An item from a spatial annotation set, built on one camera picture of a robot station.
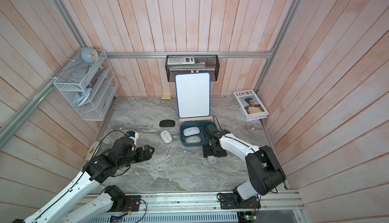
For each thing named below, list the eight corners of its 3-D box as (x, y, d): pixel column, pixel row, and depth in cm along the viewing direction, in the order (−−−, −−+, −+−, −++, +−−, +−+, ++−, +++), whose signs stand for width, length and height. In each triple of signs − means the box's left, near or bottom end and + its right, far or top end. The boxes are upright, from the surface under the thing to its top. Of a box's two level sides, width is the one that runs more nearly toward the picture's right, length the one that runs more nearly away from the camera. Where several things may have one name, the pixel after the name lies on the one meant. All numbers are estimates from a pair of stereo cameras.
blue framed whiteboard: (179, 123, 106) (174, 87, 80) (180, 109, 114) (176, 72, 88) (207, 123, 106) (213, 87, 80) (206, 109, 114) (211, 72, 88)
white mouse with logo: (166, 145, 96) (165, 142, 94) (159, 135, 101) (158, 133, 98) (174, 140, 98) (173, 137, 96) (167, 130, 103) (166, 128, 100)
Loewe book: (245, 121, 108) (247, 117, 104) (232, 95, 124) (233, 91, 121) (267, 117, 110) (269, 113, 106) (251, 93, 126) (253, 89, 123)
